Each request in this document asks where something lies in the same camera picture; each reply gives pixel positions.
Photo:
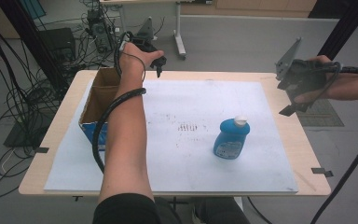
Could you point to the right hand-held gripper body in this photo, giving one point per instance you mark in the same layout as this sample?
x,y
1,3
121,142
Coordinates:
x,y
298,76

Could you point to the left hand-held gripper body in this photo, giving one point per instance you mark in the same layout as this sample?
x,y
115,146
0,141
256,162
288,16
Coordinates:
x,y
146,43

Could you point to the blue bottle with white cap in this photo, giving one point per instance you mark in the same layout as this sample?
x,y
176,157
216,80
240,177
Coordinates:
x,y
230,141

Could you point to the blue cardboard box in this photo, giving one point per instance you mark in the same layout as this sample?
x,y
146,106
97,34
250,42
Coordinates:
x,y
99,99

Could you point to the person's left hand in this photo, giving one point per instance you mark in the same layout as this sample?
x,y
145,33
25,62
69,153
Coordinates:
x,y
133,62

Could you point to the person's right hand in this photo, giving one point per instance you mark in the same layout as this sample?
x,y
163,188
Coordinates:
x,y
338,88

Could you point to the grey floor mat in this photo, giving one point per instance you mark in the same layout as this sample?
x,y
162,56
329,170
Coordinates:
x,y
323,116

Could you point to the white desk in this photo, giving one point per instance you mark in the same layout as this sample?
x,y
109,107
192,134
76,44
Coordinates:
x,y
179,34

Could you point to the computer tower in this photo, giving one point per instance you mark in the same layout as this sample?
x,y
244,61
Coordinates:
x,y
100,31

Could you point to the black tape strip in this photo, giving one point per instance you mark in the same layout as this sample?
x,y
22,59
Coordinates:
x,y
322,171
42,150

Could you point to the wooden cabinet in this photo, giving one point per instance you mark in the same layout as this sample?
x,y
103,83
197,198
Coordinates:
x,y
261,7

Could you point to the black case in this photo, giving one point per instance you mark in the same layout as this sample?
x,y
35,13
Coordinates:
x,y
58,42

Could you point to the white paper sheet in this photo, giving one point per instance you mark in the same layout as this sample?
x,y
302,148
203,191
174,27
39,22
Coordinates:
x,y
183,168

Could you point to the person's left black sleeve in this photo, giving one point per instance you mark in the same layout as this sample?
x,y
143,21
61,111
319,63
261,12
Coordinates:
x,y
127,210

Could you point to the black floor mat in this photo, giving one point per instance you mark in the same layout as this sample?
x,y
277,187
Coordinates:
x,y
24,133

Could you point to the black metal stand post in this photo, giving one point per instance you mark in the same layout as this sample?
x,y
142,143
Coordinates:
x,y
345,28
28,40

